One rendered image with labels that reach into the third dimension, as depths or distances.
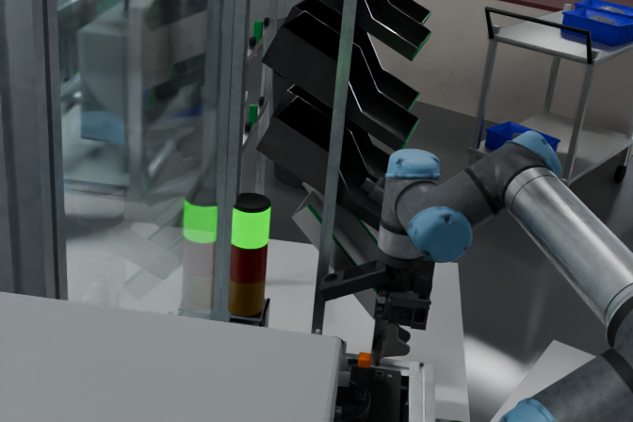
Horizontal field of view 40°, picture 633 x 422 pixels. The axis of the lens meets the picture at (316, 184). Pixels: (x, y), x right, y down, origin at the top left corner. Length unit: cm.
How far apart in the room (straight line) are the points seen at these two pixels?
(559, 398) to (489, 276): 307
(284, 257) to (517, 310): 180
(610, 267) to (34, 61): 71
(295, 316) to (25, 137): 147
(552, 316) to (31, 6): 344
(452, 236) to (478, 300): 261
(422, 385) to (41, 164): 120
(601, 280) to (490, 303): 277
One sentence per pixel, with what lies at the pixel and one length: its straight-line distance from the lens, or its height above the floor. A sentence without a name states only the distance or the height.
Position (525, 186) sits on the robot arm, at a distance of 112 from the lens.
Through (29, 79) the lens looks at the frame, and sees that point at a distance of 44.
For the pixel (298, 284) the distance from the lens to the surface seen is 201.
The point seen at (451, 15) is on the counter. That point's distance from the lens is 585.
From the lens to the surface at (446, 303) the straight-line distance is 201.
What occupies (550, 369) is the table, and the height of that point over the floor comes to 86.
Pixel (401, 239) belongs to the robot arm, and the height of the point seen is 131.
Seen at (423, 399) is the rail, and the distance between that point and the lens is 156.
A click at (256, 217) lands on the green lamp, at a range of 108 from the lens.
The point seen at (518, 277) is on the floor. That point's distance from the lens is 399.
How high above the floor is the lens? 189
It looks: 24 degrees down
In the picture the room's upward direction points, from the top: 5 degrees clockwise
